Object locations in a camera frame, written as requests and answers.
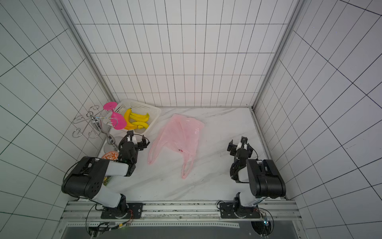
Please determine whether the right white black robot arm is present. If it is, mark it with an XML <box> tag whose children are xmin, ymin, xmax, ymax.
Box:
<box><xmin>217</xmin><ymin>137</ymin><xmax>286</xmax><ymax>219</ymax></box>

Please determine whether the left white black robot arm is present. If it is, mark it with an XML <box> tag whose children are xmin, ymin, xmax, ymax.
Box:
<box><xmin>62</xmin><ymin>130</ymin><xmax>150</xmax><ymax>220</ymax></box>

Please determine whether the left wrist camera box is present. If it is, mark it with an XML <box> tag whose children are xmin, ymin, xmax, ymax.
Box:
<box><xmin>126</xmin><ymin>130</ymin><xmax>134</xmax><ymax>142</ymax></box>

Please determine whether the white perforated plastic basket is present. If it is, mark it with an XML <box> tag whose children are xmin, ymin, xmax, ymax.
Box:
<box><xmin>113</xmin><ymin>99</ymin><xmax>161</xmax><ymax>134</ymax></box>

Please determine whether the aluminium mounting rail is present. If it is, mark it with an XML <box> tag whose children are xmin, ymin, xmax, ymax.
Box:
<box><xmin>58</xmin><ymin>200</ymin><xmax>302</xmax><ymax>232</ymax></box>

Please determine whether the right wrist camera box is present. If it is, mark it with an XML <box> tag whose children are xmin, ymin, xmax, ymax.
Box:
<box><xmin>240</xmin><ymin>136</ymin><xmax>248</xmax><ymax>150</ymax></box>

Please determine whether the chrome hook stand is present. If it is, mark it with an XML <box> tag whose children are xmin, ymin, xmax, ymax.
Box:
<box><xmin>72</xmin><ymin>105</ymin><xmax>122</xmax><ymax>153</ymax></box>

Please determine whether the orange patterned round container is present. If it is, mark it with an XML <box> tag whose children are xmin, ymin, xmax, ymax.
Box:
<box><xmin>101</xmin><ymin>151</ymin><xmax>119</xmax><ymax>161</ymax></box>

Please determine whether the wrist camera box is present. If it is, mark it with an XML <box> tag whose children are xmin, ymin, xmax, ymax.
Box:
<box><xmin>126</xmin><ymin>130</ymin><xmax>134</xmax><ymax>142</ymax></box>
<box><xmin>240</xmin><ymin>136</ymin><xmax>248</xmax><ymax>150</ymax></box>

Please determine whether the pink plastic bag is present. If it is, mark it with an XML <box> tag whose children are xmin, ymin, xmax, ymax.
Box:
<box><xmin>148</xmin><ymin>114</ymin><xmax>205</xmax><ymax>179</ymax></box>

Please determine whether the yellow banana bunch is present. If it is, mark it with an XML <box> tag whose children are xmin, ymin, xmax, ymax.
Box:
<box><xmin>123</xmin><ymin>108</ymin><xmax>141</xmax><ymax>131</ymax></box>

